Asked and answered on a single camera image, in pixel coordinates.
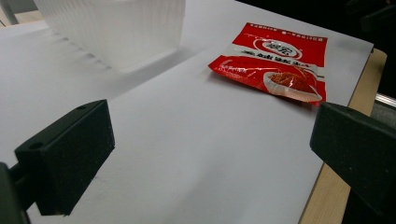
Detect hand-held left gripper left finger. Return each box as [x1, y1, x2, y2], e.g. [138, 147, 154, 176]
[14, 99, 116, 217]

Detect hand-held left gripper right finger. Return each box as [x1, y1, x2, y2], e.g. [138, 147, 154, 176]
[309, 102, 396, 218]

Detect red seasoning packet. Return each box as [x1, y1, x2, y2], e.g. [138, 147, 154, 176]
[207, 21, 329, 106]

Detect white ribbed plastic basket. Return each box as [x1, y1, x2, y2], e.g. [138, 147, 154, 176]
[33, 0, 187, 74]

